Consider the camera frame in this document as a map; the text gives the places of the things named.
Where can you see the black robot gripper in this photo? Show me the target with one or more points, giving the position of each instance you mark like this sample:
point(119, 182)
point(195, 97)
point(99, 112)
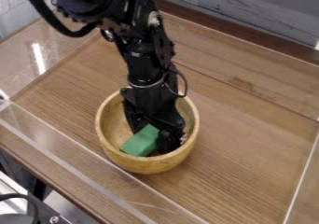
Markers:
point(153, 105)

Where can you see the green rectangular block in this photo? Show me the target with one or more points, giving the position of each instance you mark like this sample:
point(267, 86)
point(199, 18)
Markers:
point(142, 143)

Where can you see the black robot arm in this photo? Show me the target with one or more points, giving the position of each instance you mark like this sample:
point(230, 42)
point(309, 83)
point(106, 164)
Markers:
point(131, 24)

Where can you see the brown wooden bowl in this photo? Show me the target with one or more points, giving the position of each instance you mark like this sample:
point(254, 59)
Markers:
point(114, 132)

